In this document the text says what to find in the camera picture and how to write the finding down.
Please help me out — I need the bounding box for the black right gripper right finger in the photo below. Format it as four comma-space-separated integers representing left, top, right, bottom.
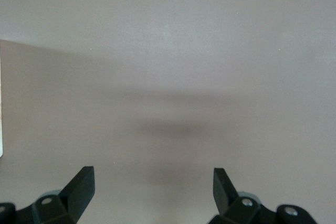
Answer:
208, 167, 317, 224

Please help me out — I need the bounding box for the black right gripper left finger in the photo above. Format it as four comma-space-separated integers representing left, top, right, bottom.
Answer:
0, 166, 95, 224

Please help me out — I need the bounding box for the light wooden drawer cabinet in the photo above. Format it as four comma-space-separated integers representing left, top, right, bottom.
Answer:
0, 39, 3, 157

